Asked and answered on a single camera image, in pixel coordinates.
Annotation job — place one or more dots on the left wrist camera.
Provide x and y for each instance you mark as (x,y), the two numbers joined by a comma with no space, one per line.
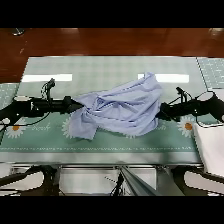
(50,83)

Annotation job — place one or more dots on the silver frame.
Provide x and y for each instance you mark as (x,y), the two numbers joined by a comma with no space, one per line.
(140,186)

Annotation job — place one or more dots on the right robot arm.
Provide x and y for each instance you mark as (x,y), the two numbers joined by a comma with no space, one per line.
(213,105)

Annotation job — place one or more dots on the light blue shirt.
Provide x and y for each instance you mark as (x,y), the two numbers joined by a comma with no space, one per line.
(123,106)

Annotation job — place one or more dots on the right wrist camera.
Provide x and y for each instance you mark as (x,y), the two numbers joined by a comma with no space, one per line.
(181,91)

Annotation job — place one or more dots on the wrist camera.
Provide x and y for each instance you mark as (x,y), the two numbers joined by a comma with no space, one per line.
(181,91)
(50,83)

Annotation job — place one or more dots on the white garment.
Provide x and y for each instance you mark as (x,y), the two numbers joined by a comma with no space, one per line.
(210,146)

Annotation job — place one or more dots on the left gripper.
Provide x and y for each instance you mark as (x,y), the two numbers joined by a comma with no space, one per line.
(70,105)

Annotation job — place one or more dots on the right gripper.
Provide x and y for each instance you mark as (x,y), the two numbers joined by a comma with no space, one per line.
(178,110)

